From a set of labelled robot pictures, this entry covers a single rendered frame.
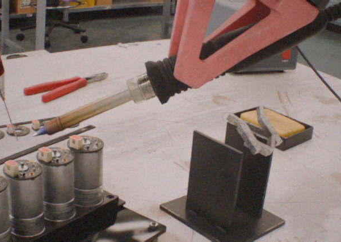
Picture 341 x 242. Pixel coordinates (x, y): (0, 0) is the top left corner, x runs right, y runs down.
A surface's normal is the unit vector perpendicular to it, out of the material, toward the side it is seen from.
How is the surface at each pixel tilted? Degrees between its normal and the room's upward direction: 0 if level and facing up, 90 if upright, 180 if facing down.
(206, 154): 90
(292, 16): 108
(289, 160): 0
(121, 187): 0
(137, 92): 91
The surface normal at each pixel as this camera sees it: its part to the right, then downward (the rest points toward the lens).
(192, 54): 0.06, 0.51
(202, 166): -0.75, 0.18
